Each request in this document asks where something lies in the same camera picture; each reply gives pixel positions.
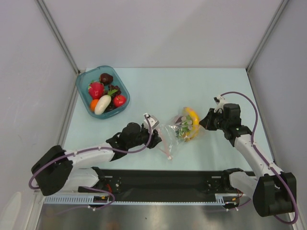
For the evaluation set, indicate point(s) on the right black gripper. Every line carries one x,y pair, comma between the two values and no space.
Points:
211,120

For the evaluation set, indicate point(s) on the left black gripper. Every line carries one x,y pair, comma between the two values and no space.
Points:
155,139

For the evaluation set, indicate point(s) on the yellow fake banana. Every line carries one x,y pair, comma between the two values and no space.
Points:
191,124

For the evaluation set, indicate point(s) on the clear zip top bag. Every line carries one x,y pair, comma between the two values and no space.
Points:
172,133

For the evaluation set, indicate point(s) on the fake orange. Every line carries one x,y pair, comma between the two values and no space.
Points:
93,104

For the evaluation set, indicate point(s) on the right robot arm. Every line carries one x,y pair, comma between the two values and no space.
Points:
272,190

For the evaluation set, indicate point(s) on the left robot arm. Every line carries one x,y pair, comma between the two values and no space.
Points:
60,170

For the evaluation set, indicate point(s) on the small red fake apple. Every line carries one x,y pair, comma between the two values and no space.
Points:
119,100

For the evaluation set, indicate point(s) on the dark fake plum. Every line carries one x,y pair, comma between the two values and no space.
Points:
110,108

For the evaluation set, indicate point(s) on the purple fake grapes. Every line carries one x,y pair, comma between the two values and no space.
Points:
113,90

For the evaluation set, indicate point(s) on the dark red fake apple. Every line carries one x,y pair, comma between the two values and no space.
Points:
105,78

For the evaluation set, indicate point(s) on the teal plastic bin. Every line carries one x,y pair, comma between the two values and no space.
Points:
86,78

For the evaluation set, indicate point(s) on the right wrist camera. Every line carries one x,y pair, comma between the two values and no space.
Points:
220,102

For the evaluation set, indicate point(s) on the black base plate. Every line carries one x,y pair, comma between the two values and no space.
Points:
162,186

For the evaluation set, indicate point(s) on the right white cable duct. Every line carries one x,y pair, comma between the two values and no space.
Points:
226,199

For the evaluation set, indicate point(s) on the white cable duct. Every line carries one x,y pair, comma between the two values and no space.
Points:
226,199
77,199

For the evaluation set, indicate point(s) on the left white cable duct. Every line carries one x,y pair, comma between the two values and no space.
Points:
77,199

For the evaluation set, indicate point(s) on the left aluminium frame post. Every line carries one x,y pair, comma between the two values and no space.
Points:
57,34

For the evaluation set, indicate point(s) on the aluminium frame post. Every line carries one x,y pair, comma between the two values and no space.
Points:
268,32
57,34

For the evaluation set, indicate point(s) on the right aluminium frame post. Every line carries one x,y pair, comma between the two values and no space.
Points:
268,32

